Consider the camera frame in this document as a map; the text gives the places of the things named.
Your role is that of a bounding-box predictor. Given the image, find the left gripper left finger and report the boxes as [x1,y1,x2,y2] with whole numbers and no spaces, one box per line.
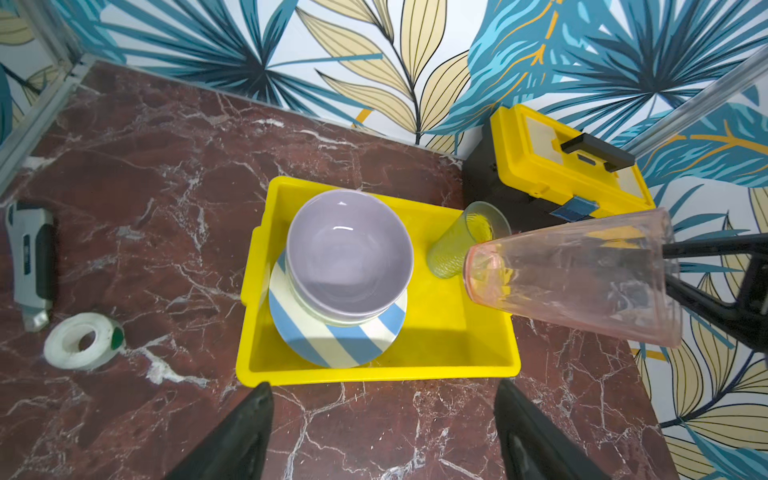
[165,382,274,480]

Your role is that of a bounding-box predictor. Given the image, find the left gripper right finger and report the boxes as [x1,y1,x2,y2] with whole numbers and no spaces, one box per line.
[494,379,609,480]

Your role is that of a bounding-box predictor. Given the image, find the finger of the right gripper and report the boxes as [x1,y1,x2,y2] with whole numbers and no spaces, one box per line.
[662,233,767,259]
[665,274,767,353]

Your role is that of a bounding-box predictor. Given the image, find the pink translucent cup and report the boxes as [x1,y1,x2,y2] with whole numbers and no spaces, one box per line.
[463,208,683,348]

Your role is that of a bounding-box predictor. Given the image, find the yellow plastic bin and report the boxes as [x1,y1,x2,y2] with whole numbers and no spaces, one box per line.
[236,176,521,387]

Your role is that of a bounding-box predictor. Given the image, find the lilac bowl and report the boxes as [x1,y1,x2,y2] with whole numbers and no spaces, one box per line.
[285,189,415,317]

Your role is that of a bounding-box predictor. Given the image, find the grey translucent cup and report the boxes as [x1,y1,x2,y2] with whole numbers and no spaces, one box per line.
[426,201,512,279]

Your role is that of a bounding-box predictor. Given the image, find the white tape roll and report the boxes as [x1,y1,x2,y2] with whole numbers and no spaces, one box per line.
[43,312,126,371]

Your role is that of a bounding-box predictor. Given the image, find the yellow black toolbox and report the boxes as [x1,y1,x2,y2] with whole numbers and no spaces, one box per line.
[462,105,655,232]

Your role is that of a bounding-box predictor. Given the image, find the grey folding knife tool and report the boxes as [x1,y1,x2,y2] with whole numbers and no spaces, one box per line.
[5,202,56,332]

